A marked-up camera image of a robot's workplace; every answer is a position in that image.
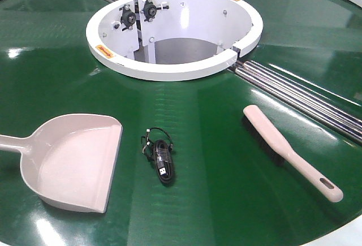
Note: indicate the black bearing mount left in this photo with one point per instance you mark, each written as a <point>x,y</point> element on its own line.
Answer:
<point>128,18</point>

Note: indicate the white central ring housing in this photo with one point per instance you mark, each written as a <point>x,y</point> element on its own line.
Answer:
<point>233,26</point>

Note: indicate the black bearing mount right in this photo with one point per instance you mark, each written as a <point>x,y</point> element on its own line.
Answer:
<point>150,9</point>

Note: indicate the black bearing mount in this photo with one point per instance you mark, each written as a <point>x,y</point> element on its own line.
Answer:
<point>150,9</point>
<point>128,18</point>

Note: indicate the pink plastic dustpan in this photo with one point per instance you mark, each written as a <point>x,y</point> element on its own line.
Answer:
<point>69,161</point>

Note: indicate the pink hand brush black bristles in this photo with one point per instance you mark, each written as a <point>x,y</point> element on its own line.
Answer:
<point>281,146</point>

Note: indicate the chrome roller rods right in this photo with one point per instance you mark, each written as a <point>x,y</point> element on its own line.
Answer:
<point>300,97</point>

